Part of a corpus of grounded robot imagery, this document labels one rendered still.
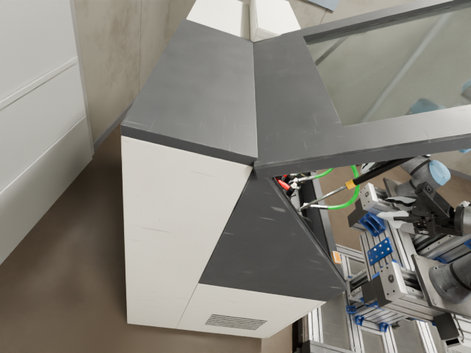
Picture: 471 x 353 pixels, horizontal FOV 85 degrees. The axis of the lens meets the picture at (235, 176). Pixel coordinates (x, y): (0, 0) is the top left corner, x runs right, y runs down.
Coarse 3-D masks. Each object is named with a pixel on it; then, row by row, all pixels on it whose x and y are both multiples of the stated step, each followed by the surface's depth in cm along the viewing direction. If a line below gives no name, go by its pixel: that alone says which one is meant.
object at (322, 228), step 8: (304, 184) 152; (312, 184) 142; (304, 192) 150; (312, 192) 141; (320, 192) 138; (304, 200) 147; (312, 200) 139; (312, 216) 135; (320, 216) 126; (312, 224) 133; (320, 224) 126; (328, 224) 124; (320, 232) 124; (328, 232) 120; (320, 240) 122; (328, 240) 117; (328, 248) 114; (336, 264) 110
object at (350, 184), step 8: (392, 160) 57; (400, 160) 56; (408, 160) 56; (376, 168) 59; (384, 168) 58; (360, 176) 62; (368, 176) 60; (352, 184) 63; (336, 192) 66; (320, 200) 69; (296, 208) 73; (304, 208) 72
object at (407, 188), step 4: (400, 184) 144; (404, 184) 140; (408, 184) 137; (412, 184) 135; (396, 188) 143; (400, 188) 140; (404, 188) 138; (408, 188) 136; (412, 188) 135; (396, 192) 142; (400, 192) 139; (404, 192) 137; (408, 192) 136; (412, 192) 135; (400, 196) 139; (416, 196) 134
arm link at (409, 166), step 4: (420, 156) 131; (424, 156) 130; (428, 156) 130; (412, 160) 133; (416, 160) 132; (420, 160) 131; (424, 160) 131; (404, 164) 136; (408, 164) 134; (412, 164) 133; (416, 164) 131; (420, 164) 131; (404, 168) 137; (408, 168) 135; (412, 168) 133; (408, 172) 137
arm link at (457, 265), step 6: (462, 258) 100; (468, 258) 97; (456, 264) 101; (462, 264) 98; (468, 264) 96; (456, 270) 99; (462, 270) 98; (468, 270) 95; (462, 276) 97; (468, 276) 95; (468, 282) 96
